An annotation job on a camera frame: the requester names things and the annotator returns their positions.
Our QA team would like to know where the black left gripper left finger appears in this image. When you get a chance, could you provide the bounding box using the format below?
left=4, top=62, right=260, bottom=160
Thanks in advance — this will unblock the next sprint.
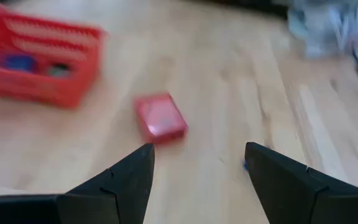
left=0, top=142, right=155, bottom=224

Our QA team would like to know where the white cable bundle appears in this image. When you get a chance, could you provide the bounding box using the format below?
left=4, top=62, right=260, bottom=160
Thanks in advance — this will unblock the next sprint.
left=287, top=0, right=358, bottom=60

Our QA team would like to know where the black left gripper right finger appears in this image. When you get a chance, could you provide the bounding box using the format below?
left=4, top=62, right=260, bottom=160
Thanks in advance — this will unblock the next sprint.
left=244, top=142, right=358, bottom=224

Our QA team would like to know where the red cube USB charger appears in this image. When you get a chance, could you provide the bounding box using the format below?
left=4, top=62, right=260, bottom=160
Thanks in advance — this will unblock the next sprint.
left=134, top=92, right=189, bottom=145

